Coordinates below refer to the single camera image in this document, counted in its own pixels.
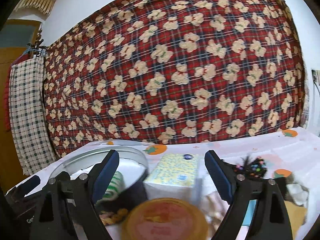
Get green white striped towel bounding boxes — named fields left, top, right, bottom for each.
left=97, top=171, right=125, bottom=204

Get yellow sponge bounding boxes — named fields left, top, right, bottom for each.
left=284, top=201, right=307, bottom=239

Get pink cloth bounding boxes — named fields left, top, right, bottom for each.
left=200, top=191, right=229, bottom=230

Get green white checked cloth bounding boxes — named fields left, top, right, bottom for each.
left=10, top=57, right=56, bottom=176

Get white persimmon print tablecloth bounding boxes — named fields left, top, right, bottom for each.
left=15, top=127, right=320, bottom=240

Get round metal cookie tin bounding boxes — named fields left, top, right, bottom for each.
left=48, top=144, right=150, bottom=227

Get yellow lidded round container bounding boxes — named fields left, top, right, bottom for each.
left=121, top=198, right=208, bottom=240

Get red hanging garment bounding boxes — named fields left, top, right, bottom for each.
left=3, top=54, right=30, bottom=132

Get yellow patterned tissue pack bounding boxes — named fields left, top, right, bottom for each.
left=143, top=153, right=199, bottom=202

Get coat rack hooks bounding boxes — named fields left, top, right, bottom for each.
left=23, top=29, right=47, bottom=57

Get wooden door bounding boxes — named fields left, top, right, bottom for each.
left=1, top=20, right=41, bottom=192

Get red plaid bear blanket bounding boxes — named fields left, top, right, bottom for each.
left=44, top=0, right=305, bottom=157

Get black beaded hair tie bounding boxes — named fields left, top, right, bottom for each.
left=232, top=155, right=268, bottom=180

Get wall power socket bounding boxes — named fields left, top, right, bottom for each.
left=311, top=69, right=320, bottom=85

